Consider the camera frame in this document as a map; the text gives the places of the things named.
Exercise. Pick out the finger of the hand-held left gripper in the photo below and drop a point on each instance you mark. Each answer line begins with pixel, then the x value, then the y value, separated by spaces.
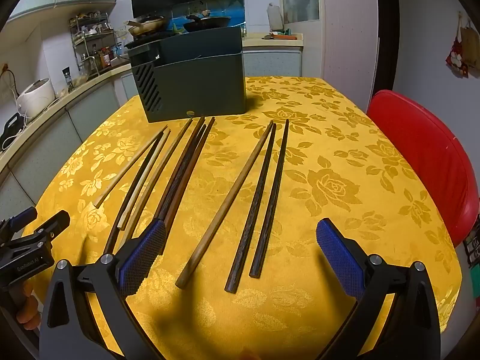
pixel 52 225
pixel 23 216

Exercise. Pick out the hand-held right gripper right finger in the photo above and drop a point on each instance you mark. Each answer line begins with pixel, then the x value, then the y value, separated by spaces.
pixel 337 255

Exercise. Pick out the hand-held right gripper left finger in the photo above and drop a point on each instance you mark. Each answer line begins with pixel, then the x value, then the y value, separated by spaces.
pixel 144 255

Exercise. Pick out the person's left hand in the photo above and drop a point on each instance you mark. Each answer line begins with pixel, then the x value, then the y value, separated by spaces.
pixel 29 309

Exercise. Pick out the yellow floral tablecloth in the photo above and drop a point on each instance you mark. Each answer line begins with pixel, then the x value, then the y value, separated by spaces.
pixel 318 213

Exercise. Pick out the dark brown curved chopstick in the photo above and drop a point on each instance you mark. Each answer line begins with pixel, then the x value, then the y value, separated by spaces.
pixel 138 180

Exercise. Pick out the cream bamboo chopstick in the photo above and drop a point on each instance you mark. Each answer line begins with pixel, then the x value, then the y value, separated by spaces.
pixel 146 178

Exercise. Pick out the black textured chopstick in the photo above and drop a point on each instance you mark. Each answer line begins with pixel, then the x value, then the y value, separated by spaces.
pixel 273 195
pixel 255 202

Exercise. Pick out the black countertop appliance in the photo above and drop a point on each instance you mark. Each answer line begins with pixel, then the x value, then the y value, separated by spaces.
pixel 10 129

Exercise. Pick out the thin tan wooden chopstick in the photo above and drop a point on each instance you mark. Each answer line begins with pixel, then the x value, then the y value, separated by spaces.
pixel 131 167

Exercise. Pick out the reddish brown wooden chopstick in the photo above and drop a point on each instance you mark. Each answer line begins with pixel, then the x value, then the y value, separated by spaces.
pixel 193 168

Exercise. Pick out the thick light brown chopstick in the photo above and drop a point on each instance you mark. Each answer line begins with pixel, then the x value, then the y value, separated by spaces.
pixel 228 202

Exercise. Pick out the group of mixed chopsticks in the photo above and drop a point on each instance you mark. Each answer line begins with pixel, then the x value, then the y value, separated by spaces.
pixel 168 157

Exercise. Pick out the dark textured chopstick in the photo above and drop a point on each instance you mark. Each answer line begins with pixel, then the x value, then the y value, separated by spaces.
pixel 189 165
pixel 183 159

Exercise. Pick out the beige kitchen counter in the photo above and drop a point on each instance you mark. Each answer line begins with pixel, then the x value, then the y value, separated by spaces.
pixel 56 109

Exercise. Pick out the white rice cooker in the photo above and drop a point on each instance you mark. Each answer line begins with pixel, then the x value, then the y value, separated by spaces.
pixel 35 98

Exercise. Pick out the red plastic chair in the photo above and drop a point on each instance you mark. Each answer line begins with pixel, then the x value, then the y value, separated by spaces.
pixel 423 157

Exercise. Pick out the black lidded jar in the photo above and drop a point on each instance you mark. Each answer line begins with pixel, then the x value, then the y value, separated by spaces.
pixel 66 78

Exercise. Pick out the dark green utensil holder box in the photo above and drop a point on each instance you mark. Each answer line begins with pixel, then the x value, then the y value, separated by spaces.
pixel 195 82

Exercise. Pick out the metal spice rack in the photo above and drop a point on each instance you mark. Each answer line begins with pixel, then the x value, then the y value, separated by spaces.
pixel 92 43

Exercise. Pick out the black gas stove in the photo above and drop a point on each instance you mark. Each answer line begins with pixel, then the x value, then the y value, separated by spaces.
pixel 144 39

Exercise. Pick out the golden frying pan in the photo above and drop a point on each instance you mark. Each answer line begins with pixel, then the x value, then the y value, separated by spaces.
pixel 146 25

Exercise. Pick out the wooden cutting board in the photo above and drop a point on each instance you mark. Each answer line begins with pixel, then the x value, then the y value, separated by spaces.
pixel 283 37

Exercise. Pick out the red patterned hanging bag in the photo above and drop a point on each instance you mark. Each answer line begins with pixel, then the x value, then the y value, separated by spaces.
pixel 455 59

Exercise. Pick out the black wok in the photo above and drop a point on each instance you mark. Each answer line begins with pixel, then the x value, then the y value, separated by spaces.
pixel 206 23

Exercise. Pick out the beige hanging bag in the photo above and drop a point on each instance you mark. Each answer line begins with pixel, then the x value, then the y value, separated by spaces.
pixel 471 45

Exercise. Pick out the blue backsplash panel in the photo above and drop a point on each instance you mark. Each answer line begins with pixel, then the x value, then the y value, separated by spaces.
pixel 210 9

